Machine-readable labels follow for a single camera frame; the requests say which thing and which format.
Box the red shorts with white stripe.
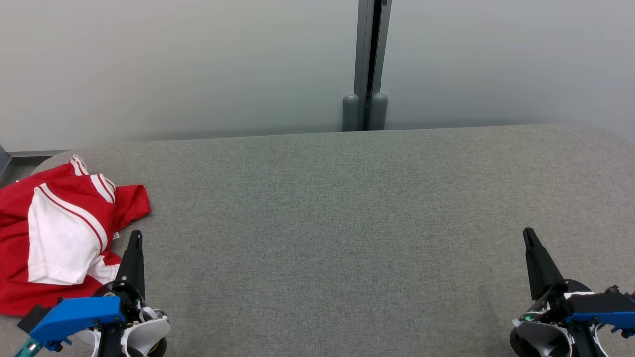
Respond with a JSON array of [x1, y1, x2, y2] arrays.
[[0, 248, 122, 318]]

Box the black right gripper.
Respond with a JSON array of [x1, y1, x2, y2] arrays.
[[520, 228, 593, 324]]

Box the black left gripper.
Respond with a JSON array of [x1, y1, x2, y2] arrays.
[[93, 230, 148, 324]]

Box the teal plug left camera cable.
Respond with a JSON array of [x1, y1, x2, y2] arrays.
[[14, 337, 43, 357]]

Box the grey metal frame bar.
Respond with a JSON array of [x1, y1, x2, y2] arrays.
[[0, 144, 67, 186]]

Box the red white striped shirt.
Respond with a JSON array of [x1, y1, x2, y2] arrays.
[[0, 155, 151, 288]]

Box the grey metal partition post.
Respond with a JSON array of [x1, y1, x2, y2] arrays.
[[342, 0, 392, 132]]

